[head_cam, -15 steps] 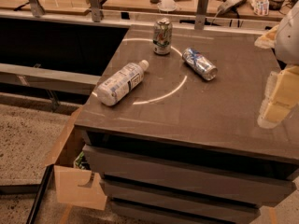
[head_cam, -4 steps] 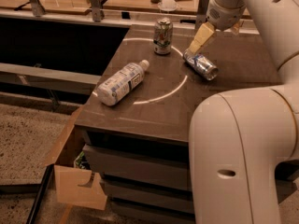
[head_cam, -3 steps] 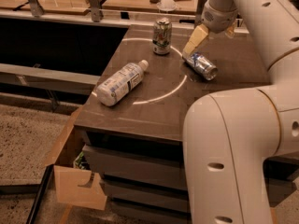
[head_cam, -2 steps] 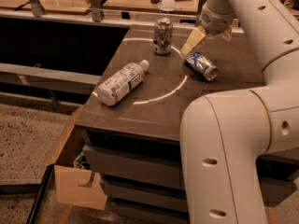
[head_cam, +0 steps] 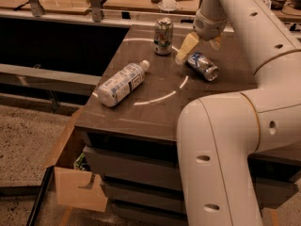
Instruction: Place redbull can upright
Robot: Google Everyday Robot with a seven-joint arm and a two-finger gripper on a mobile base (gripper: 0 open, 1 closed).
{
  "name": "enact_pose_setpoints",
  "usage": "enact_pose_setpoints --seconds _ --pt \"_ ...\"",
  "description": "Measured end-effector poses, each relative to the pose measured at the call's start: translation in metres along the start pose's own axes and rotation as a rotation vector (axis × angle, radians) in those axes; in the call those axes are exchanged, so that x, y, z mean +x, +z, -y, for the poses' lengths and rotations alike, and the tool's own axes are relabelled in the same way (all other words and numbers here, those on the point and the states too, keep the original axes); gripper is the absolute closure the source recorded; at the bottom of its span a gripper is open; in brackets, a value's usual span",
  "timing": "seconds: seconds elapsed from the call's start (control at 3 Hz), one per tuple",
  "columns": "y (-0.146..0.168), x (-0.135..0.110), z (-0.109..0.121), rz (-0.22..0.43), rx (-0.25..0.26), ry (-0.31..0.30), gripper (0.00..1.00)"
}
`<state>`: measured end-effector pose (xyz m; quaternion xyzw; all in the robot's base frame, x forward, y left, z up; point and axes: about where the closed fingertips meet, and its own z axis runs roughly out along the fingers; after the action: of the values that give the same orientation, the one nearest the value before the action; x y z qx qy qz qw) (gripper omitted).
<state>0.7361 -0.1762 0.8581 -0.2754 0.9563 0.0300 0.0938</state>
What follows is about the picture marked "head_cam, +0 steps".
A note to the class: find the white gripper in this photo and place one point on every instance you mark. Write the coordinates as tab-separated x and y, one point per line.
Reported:
208	26

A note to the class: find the blue silver redbull can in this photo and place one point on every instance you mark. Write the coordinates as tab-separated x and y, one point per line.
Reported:
204	66

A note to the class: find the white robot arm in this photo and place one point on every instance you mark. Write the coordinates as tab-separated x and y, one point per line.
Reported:
217	133

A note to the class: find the green soda can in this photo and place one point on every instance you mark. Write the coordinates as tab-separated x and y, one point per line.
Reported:
163	34

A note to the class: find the white bowl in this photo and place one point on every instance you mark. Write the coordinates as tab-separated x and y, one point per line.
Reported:
168	5

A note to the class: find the black mesh cup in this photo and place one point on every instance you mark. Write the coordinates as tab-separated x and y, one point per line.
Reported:
277	4

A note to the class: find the white plastic water bottle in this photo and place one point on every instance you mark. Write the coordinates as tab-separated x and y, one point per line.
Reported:
122	83

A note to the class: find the grey drawer cabinet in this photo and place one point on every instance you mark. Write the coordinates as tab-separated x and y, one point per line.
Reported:
134	143

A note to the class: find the open cardboard box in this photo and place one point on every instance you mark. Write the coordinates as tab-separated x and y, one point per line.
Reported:
74	187

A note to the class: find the middle metal post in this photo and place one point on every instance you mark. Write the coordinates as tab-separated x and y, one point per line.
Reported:
96	10

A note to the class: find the metal post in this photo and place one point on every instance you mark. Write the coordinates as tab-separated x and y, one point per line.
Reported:
96	10
36	8

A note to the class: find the left metal post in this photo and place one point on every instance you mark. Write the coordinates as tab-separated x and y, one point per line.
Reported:
36	8

